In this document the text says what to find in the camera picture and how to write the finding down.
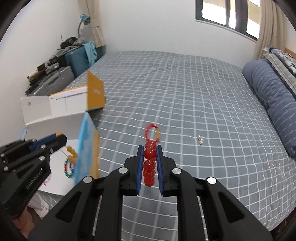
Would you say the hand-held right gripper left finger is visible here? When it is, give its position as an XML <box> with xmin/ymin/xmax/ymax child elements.
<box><xmin>28</xmin><ymin>145</ymin><xmax>144</xmax><ymax>241</ymax></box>

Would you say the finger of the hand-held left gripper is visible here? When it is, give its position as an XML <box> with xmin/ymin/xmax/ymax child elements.
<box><xmin>35</xmin><ymin>135</ymin><xmax>68</xmax><ymax>156</ymax></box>
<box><xmin>23</xmin><ymin>132</ymin><xmax>62</xmax><ymax>149</ymax></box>

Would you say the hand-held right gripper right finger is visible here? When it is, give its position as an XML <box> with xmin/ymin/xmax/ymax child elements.
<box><xmin>156</xmin><ymin>145</ymin><xmax>273</xmax><ymax>241</ymax></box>

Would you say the red bead bracelet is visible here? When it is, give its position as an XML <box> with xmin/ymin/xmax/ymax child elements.
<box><xmin>143</xmin><ymin>141</ymin><xmax>157</xmax><ymax>187</ymax></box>

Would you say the yellow bead bracelet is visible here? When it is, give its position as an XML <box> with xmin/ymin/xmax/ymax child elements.
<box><xmin>65</xmin><ymin>146</ymin><xmax>79</xmax><ymax>163</ymax></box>

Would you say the multicolour bead bracelet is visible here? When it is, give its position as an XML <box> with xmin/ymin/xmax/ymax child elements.
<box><xmin>63</xmin><ymin>156</ymin><xmax>77</xmax><ymax>179</ymax></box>

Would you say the blue and yellow cardboard box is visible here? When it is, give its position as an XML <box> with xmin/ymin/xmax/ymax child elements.
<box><xmin>20</xmin><ymin>71</ymin><xmax>106</xmax><ymax>198</ymax></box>

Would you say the grey suitcase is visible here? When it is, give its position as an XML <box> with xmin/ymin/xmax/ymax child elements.
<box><xmin>25</xmin><ymin>66</ymin><xmax>75</xmax><ymax>96</ymax></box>

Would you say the pile of dark electronics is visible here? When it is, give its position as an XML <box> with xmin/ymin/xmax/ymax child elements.
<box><xmin>27</xmin><ymin>52</ymin><xmax>67</xmax><ymax>82</ymax></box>

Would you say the teal suitcase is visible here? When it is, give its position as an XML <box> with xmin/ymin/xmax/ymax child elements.
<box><xmin>65</xmin><ymin>43</ymin><xmax>98</xmax><ymax>79</ymax></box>

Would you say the teal cloth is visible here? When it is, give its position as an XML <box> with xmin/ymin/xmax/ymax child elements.
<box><xmin>83</xmin><ymin>42</ymin><xmax>98</xmax><ymax>65</ymax></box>

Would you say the blue desk lamp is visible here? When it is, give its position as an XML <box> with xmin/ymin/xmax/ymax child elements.
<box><xmin>77</xmin><ymin>14</ymin><xmax>91</xmax><ymax>39</ymax></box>

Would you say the beige curtain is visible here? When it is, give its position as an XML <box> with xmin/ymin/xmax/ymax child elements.
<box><xmin>252</xmin><ymin>0</ymin><xmax>288</xmax><ymax>62</ymax></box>
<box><xmin>77</xmin><ymin>0</ymin><xmax>107</xmax><ymax>55</ymax></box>

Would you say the blue striped pillow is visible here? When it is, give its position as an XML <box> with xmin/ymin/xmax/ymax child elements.
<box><xmin>242</xmin><ymin>60</ymin><xmax>296</xmax><ymax>158</ymax></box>

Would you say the grey plaid pillow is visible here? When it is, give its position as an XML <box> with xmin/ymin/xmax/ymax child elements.
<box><xmin>262</xmin><ymin>47</ymin><xmax>296</xmax><ymax>98</ymax></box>

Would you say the dark framed window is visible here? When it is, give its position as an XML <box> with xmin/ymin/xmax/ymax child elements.
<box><xmin>195</xmin><ymin>0</ymin><xmax>263</xmax><ymax>42</ymax></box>

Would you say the dark blue patterned pillow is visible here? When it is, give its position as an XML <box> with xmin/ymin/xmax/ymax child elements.
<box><xmin>269</xmin><ymin>47</ymin><xmax>296</xmax><ymax>76</ymax></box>

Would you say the small red cord bracelet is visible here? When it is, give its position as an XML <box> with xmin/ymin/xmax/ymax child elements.
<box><xmin>144</xmin><ymin>123</ymin><xmax>161</xmax><ymax>142</ymax></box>

